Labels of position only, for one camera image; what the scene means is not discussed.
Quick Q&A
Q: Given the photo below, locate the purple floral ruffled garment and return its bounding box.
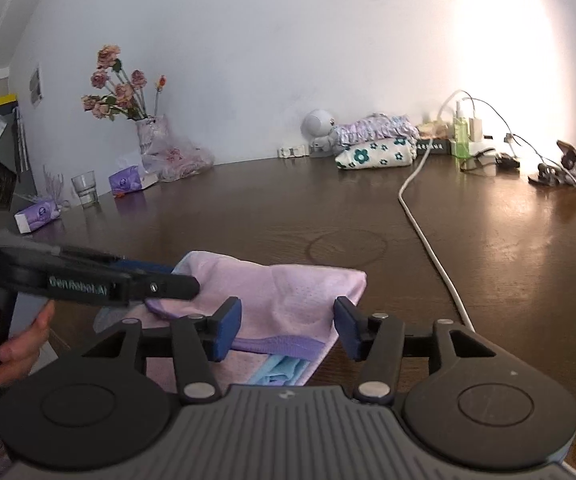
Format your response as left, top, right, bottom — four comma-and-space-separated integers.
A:
335, 113, 419, 150

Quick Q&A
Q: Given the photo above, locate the thin black cable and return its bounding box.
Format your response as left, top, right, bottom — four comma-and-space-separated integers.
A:
468, 97, 576, 194

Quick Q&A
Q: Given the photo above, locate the green bottle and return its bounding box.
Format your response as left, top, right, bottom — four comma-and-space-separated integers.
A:
450, 101, 472, 157

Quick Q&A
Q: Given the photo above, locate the small black device with cable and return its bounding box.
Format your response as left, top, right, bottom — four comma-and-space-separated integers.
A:
460, 152, 522, 173

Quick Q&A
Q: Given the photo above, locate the clear plastic bag red print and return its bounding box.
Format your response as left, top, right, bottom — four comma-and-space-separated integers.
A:
143, 135, 216, 183

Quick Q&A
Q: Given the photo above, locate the wrapped flower vase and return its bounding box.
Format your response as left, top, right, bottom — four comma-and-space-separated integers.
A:
135, 114, 172, 162

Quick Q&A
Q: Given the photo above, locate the artificial rose bouquet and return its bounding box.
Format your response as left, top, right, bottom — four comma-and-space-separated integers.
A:
80, 44, 168, 122

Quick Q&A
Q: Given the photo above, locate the white round speaker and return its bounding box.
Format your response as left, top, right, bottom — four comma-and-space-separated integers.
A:
301, 108, 337, 151

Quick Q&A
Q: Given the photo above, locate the pink and blue garment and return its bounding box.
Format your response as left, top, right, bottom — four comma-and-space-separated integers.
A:
95, 250, 368, 397

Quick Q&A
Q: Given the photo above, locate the purple tissue pack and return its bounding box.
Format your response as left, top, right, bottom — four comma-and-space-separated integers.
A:
108, 164, 159, 194
14, 198, 63, 234

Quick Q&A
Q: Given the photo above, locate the grey cabinet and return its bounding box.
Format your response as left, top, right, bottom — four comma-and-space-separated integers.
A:
0, 104, 37, 212

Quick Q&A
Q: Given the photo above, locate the black box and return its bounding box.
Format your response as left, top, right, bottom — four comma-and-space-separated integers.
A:
415, 137, 452, 156

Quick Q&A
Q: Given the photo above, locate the thick white cable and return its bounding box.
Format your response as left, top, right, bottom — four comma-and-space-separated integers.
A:
398, 90, 477, 334

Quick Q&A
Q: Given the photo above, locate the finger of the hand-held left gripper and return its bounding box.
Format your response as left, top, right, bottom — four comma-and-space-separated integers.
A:
117, 272, 202, 302
58, 245, 176, 277

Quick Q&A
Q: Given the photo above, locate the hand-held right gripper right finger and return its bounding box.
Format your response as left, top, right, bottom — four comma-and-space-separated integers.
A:
334, 296, 497, 406

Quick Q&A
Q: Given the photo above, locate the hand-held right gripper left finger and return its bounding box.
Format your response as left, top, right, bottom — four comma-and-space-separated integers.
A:
80, 296, 243, 407

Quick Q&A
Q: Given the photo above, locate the person's left hand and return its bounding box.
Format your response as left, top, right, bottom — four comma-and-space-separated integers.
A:
0, 289, 57, 389

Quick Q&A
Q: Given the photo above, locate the drinking glass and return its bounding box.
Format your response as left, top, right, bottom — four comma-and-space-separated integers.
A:
71, 170, 100, 207

